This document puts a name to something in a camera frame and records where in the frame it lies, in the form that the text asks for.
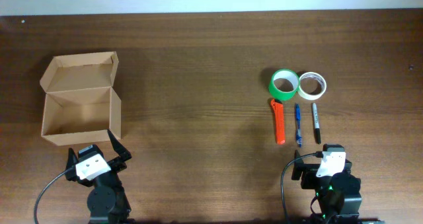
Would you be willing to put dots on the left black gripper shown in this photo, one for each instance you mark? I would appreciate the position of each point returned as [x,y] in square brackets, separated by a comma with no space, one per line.
[118,164]

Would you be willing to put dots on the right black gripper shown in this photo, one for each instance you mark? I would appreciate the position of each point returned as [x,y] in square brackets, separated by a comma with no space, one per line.
[309,173]

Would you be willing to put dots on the blue ballpoint pen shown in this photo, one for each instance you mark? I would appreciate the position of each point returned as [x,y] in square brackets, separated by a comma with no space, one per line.
[298,122]

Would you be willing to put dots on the brown cardboard box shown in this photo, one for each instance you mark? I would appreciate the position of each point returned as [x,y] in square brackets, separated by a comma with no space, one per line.
[81,105]

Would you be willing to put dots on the black permanent marker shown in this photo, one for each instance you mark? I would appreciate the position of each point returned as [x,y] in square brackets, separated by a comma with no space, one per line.
[316,123]

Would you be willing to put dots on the orange utility knife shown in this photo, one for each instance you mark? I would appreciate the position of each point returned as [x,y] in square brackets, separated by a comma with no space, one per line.
[278,109]

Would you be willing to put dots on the white masking tape roll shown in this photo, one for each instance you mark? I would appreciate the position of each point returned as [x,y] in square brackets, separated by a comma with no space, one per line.
[312,86]

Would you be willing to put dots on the green tape roll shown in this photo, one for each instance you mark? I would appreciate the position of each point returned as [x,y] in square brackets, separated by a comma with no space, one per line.
[284,84]

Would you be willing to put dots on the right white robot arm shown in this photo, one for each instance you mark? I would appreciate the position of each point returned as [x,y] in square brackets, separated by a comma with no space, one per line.
[337,191]

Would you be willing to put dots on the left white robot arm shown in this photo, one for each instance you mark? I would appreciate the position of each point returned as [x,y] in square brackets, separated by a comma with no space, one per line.
[107,201]

